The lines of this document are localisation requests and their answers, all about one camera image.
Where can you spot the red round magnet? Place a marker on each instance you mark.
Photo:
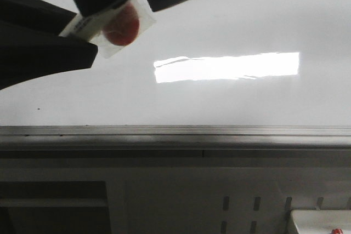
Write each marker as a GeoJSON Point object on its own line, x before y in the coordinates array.
{"type": "Point", "coordinates": [124, 27]}

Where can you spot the grey slotted metal panel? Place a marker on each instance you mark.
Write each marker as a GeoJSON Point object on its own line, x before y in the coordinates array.
{"type": "Point", "coordinates": [229, 200]}

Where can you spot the white whiteboard marker black tip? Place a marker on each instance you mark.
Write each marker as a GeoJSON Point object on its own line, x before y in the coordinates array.
{"type": "Point", "coordinates": [86, 28]}

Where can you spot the white whiteboard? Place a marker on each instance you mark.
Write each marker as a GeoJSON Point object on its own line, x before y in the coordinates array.
{"type": "Point", "coordinates": [208, 62]}

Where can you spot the small red object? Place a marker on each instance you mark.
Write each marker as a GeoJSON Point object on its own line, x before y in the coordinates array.
{"type": "Point", "coordinates": [337, 231]}

